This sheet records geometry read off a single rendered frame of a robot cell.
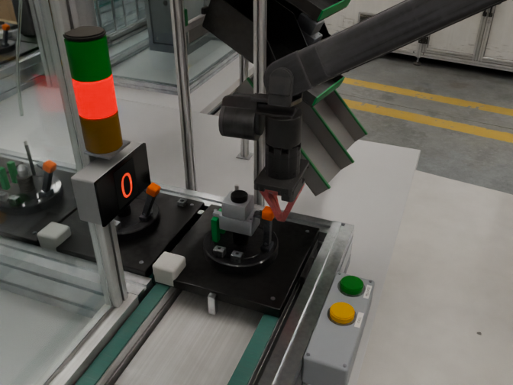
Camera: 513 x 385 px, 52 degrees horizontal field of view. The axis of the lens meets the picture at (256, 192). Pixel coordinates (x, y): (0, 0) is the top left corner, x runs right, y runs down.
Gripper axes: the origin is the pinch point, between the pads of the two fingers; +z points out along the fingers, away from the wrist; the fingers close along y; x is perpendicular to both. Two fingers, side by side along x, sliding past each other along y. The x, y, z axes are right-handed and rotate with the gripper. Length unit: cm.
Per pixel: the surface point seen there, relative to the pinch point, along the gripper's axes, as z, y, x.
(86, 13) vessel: -14, -59, -80
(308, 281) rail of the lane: 10.8, 2.6, 6.2
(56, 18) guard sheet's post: -36.5, 20.4, -21.9
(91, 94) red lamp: -27.8, 21.0, -18.3
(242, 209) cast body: -1.3, 2.1, -6.4
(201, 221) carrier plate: 9.5, -5.7, -18.6
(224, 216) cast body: 1.2, 1.9, -10.0
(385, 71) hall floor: 104, -384, -31
